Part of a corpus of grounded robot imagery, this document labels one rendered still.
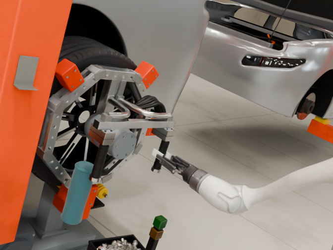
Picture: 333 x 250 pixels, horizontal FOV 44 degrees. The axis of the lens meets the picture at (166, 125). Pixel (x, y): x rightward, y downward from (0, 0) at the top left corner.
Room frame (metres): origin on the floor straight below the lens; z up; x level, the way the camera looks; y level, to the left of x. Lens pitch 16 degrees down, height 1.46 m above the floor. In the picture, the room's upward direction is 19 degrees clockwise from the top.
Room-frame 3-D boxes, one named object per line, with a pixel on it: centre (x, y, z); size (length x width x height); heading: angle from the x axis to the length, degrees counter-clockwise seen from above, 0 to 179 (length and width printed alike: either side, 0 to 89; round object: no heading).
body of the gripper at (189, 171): (1.57, -0.14, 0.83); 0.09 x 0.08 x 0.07; 52
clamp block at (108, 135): (1.42, 0.22, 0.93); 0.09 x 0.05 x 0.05; 52
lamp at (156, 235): (1.45, -0.10, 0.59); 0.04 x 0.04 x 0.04; 52
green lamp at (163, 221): (1.45, -0.10, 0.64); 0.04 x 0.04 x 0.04; 52
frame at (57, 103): (1.68, 0.27, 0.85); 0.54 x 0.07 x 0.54; 142
